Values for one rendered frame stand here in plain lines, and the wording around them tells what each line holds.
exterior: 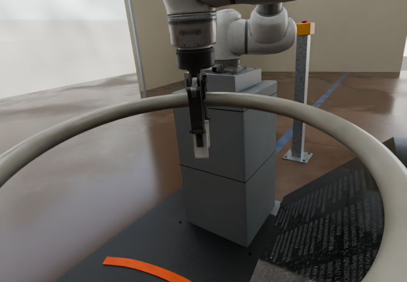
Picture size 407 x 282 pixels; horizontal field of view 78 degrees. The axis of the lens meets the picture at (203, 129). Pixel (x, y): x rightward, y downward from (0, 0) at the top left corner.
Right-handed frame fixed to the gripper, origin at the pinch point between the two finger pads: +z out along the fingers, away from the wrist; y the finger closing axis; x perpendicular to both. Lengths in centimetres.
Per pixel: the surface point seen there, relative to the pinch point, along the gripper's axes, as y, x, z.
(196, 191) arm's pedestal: -58, -13, 62
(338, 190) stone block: 6.1, 28.6, 9.4
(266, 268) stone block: 17.8, 12.6, 18.5
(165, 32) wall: -597, -145, 8
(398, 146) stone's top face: 3.6, 39.5, 0.6
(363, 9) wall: -581, 303, -10
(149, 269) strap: -27, -34, 83
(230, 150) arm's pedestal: -49, 6, 31
